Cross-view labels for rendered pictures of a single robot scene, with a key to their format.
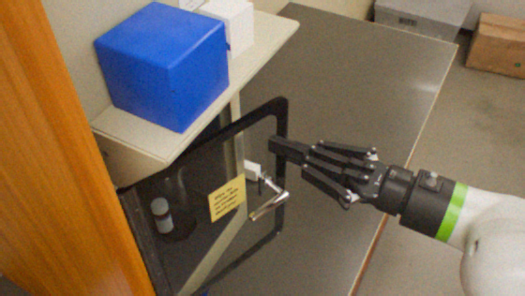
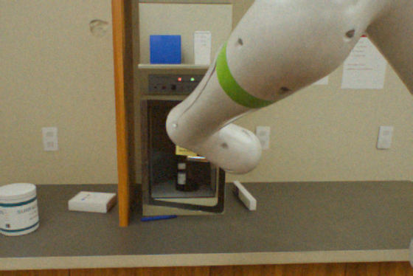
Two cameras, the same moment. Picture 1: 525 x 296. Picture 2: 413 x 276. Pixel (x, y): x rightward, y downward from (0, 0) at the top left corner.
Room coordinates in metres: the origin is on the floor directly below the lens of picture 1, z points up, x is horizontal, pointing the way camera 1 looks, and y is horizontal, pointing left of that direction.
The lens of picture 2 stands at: (-0.20, -0.96, 1.50)
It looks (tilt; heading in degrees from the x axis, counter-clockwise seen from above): 14 degrees down; 58
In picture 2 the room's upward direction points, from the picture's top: straight up
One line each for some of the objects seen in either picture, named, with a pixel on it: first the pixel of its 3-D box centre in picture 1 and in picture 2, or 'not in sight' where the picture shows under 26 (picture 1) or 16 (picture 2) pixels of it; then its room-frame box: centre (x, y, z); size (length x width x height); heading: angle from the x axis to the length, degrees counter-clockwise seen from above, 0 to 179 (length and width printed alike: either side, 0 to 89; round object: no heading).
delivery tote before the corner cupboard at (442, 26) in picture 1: (418, 22); not in sight; (2.91, -1.11, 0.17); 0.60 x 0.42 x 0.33; 59
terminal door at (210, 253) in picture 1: (222, 215); (183, 156); (0.47, 0.08, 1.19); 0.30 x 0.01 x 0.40; 132
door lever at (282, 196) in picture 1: (263, 199); (201, 157); (0.49, 0.01, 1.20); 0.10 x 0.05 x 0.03; 132
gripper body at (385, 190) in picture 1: (377, 184); not in sight; (0.44, -0.17, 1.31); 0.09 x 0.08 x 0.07; 61
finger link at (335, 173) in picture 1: (334, 173); not in sight; (0.46, -0.11, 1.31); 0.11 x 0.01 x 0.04; 63
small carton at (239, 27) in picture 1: (227, 26); (202, 55); (0.52, 0.05, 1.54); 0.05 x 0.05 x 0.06; 55
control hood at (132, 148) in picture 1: (210, 96); (186, 80); (0.47, 0.08, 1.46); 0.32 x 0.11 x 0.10; 151
